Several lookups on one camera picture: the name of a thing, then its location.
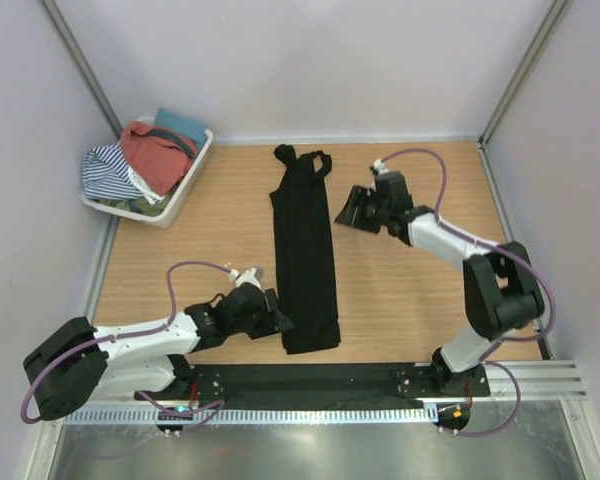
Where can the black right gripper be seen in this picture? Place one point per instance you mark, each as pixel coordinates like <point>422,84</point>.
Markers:
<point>358,199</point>

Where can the blue white striped garment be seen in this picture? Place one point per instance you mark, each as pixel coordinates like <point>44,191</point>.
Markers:
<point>106,174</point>

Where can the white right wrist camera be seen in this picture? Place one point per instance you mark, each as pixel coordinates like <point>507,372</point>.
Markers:
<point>378,168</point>

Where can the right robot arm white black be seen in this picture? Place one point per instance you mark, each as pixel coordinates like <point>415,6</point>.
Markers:
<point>501,295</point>

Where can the green camouflage garment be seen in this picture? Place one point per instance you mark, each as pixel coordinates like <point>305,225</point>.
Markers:
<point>139,206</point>

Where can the teal blue garment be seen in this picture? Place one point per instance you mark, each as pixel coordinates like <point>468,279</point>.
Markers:
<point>191,128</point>

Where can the aluminium frame post left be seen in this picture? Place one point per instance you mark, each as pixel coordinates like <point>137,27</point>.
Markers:
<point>68,40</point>

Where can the red tank top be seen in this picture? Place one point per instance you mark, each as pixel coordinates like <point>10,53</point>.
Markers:
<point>159,155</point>

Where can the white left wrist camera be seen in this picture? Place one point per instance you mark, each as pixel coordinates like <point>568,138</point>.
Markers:
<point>250,276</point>

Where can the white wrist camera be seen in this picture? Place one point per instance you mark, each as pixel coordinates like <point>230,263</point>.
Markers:
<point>250,276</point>
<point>378,168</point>

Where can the white plastic laundry basket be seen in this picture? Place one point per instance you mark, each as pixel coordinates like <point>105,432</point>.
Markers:
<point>178,193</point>

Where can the aluminium front rail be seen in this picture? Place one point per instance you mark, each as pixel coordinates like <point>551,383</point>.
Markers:
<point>544,380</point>

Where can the black tank top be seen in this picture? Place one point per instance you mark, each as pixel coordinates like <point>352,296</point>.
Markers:
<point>304,256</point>

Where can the white slotted cable duct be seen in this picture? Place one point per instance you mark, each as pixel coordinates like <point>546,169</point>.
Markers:
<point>147,415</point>

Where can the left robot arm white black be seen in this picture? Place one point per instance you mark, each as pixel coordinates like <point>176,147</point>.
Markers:
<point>80,362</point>

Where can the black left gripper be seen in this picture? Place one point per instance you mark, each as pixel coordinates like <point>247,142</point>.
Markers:
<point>271,324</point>

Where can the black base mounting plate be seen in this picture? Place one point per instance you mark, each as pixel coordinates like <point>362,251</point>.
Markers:
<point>265,383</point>

